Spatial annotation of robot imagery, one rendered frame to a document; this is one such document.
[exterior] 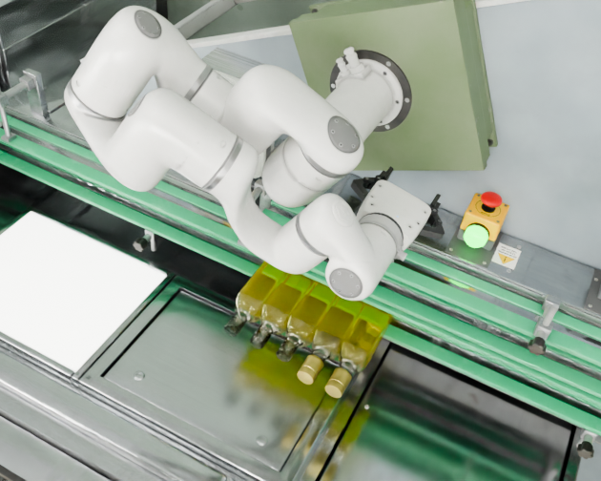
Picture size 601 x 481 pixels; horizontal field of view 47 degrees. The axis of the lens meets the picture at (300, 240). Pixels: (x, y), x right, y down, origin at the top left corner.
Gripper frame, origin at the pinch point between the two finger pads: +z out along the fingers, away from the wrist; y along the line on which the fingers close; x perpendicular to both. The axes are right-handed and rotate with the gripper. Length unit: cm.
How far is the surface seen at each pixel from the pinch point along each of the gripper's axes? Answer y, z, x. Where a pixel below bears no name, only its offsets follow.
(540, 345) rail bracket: -32.0, -4.4, 10.9
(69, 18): 109, 49, 39
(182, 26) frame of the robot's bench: 76, 53, 26
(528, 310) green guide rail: -29.1, 5.4, 13.3
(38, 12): 110, 37, 35
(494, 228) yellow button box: -16.6, 13.3, 6.7
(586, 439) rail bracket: -51, 0, 28
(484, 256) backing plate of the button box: -17.8, 12.1, 12.4
